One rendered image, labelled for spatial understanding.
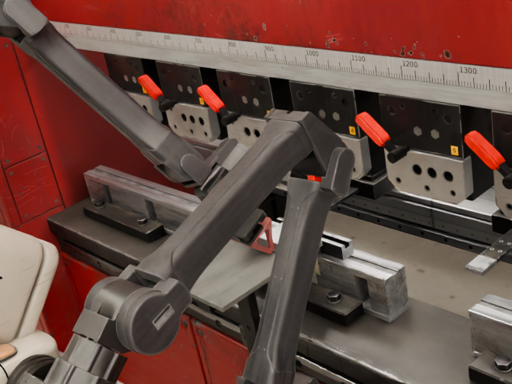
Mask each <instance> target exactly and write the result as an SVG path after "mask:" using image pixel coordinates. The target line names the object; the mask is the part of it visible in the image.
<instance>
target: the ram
mask: <svg viewBox="0 0 512 384"><path fill-rule="evenodd" d="M30 1H31V3H32V5H33V6H34V7H35V8H36V9H37V10H39V11H40V12H41V13H42V14H43V15H44V16H46V17H47V20H48V21H53V22H60V23H68V24H82V25H89V26H97V27H111V28H119V29H126V30H140V31H148V32H155V33H163V34H177V35H184V36H192V37H205V38H213V39H220V40H234V41H242V42H249V43H263V44H271V45H278V46H293V47H300V48H308V49H315V50H329V51H337V52H344V53H358V54H366V55H373V56H388V57H395V58H403V59H416V60H424V61H431V62H445V63H452V64H460V65H468V66H482V67H489V68H497V69H511V70H512V0H30ZM64 37H65V38H66V39H67V40H68V41H69V42H70V43H71V44H72V45H73V46H74V47H75V48H76V49H81V50H91V51H97V52H102V53H112V54H117V55H123V56H133V57H138V58H143V59H154V60H159V61H165V62H174V63H180V64H185V65H191V66H200V67H206V68H211V69H221V70H226V71H232V72H242V73H248V74H253V75H262V76H268V77H274V78H284V79H289V80H294V81H300V82H310V83H316V84H320V85H330V86H336V87H342V88H351V89H357V90H362V91H372V92H377V93H383V94H393V95H398V96H404V97H409V98H419V99H424V100H430V101H439V102H445V103H451V104H461V105H466V106H471V107H481V108H487V109H492V110H502V111H507V112H512V92H507V91H495V90H489V89H483V88H472V87H466V86H459V85H448V84H441V83H435V82H424V81H418V80H411V79H405V78H393V77H387V76H381V75H370V74H363V73H357V72H345V71H339V70H333V69H322V68H316V67H309V66H298V65H291V64H286V63H279V62H268V61H261V60H255V59H243V58H238V57H231V56H220V55H213V54H207V53H195V52H190V51H183V50H172V49H165V48H159V47H153V46H142V45H136V44H129V43H118V42H111V41H105V40H94V39H88V38H81V37H70V36H64Z"/></svg>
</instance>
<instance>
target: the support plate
mask: <svg viewBox="0 0 512 384"><path fill-rule="evenodd" d="M275 254H276V253H273V252H272V253H271V254H268V253H265V252H262V251H259V250H256V249H253V248H249V247H248V246H245V245H243V244H241V243H238V242H235V241H233V240H230V241H229V242H228V243H227V244H226V246H225V247H224V248H223V249H222V250H221V252H220V253H218V255H217V256H216V257H215V258H214V259H213V261H212V262H211V263H210V264H209V266H208V267H207V268H206V269H205V271H204V272H203V273H202V274H201V275H200V277H199V278H198V280H197V282H196V283H195V284H194V286H193V288H192V289H191V292H190V294H191V297H192V298H194V299H196V300H198V301H201V302H203V303H205V304H207V305H208V306H211V307H213V308H214V309H218V310H219V311H221V312H224V311H225V310H227V309H229V308H230V307H232V306H233V305H235V304H236V303H237V302H239V301H241V300H242V299H244V298H245V297H246V296H248V295H250V294H251V293H253V292H254V291H255V290H257V289H259V288H260V287H262V286H263V285H264V284H266V283H268V282H269V280H270V274H271V271H272V267H273V263H274V257H275Z"/></svg>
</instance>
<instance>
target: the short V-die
mask: <svg viewBox="0 0 512 384"><path fill-rule="evenodd" d="M282 222H283V218H282V217H278V218H277V223H279V224H281V223H282ZM321 241H322V244H323V246H321V247H320V251H321V253H323V254H327V255H330V256H332V257H335V258H338V259H341V260H345V259H346V258H348V257H349V256H351V255H352V254H353V253H354V250H353V245H352V240H350V239H347V238H343V237H340V236H338V235H334V234H331V233H329V232H324V231H323V234H322V240H321Z"/></svg>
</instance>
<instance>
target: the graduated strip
mask: <svg viewBox="0 0 512 384"><path fill-rule="evenodd" d="M50 23H51V24H52V25H53V26H54V27H55V28H56V29H57V30H58V31H59V32H60V33H61V34H62V35H63V36H70V37H81V38H88V39H94V40H105V41H111V42H118V43H129V44H136V45H142V46H153V47H159V48H165V49H172V50H183V51H190V52H195V53H207V54H213V55H220V56H231V57H238V58H243V59H255V60H261V61H268V62H279V63H286V64H291V65H298V66H309V67H316V68H322V69H333V70H339V71H345V72H357V73H363V74H370V75H381V76H387V77H393V78H405V79H411V80H418V81H424V82H435V83H441V84H448V85H459V86H466V87H472V88H483V89H489V90H495V91H507V92H512V70H511V69H497V68H489V67H482V66H468V65H460V64H452V63H445V62H431V61H424V60H416V59H403V58H395V57H388V56H373V55H366V54H358V53H344V52H337V51H329V50H315V49H308V48H300V47H293V46H278V45H271V44H263V43H249V42H242V41H234V40H220V39H213V38H205V37H192V36H184V35H177V34H163V33H155V32H148V31H140V30H126V29H119V28H111V27H97V26H89V25H82V24H68V23H60V22H53V21H51V22H50Z"/></svg>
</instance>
